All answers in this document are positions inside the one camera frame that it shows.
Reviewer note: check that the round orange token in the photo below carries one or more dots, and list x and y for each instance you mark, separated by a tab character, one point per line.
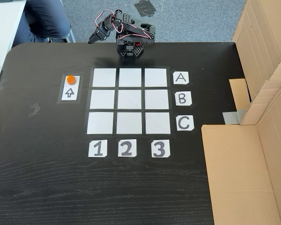
71	80

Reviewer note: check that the white three-by-three grid sheet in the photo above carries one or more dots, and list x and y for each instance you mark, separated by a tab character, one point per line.
130	99

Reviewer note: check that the grey metal leg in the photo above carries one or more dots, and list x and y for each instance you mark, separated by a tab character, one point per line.
71	35

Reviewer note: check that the red and black clamp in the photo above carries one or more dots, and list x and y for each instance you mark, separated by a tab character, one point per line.
137	44

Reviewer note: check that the black tape patch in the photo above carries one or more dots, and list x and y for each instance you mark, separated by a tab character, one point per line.
145	8

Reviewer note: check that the person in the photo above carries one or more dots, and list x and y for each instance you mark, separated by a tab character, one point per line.
44	18

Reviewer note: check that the white arrow paper sheet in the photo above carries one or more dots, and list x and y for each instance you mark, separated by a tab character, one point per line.
70	97

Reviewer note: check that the paper sheet letter A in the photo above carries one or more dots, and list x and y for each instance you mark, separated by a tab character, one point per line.
181	78

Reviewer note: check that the white desk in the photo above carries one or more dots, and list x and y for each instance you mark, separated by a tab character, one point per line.
2	28

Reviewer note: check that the clear tape scrap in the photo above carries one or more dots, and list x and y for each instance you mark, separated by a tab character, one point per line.
34	110

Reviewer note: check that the paper sheet letter B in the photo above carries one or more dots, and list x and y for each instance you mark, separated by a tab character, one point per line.
183	98

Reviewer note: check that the paper sheet number 1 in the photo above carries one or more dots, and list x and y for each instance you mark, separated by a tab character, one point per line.
97	148

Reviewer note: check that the paper sheet number 2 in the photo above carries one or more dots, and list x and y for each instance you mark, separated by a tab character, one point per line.
127	147

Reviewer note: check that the paper sheet letter C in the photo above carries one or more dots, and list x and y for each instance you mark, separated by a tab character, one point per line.
185	123

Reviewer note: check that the paper sheet number 3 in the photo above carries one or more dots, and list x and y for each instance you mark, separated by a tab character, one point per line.
160	148

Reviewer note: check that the large brown cardboard screen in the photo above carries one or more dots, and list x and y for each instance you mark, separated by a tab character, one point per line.
236	175

